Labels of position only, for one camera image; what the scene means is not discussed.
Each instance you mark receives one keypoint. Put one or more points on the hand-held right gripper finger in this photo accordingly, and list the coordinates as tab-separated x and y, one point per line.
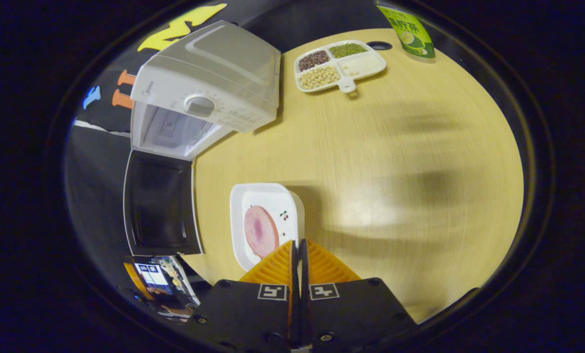
306	314
294	314

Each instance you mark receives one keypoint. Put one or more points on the pink ham slice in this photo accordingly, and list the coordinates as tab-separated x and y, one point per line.
260	233

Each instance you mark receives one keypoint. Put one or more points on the white square plate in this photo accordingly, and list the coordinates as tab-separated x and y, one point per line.
272	196

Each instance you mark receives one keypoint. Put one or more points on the white microwave oven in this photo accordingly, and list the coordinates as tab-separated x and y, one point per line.
223	63

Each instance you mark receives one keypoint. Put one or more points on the white divided dish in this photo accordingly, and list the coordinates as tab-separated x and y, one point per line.
346	83

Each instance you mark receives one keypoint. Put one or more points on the yellow soybeans pile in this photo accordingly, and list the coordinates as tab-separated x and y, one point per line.
319	77

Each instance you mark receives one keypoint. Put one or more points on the dark red beans pile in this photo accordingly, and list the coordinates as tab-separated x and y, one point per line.
314	60

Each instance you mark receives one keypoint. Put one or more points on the green mung beans pile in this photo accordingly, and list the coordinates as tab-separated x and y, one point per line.
348	50

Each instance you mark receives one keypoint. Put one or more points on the green label drink bottle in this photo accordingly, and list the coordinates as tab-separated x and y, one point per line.
412	34

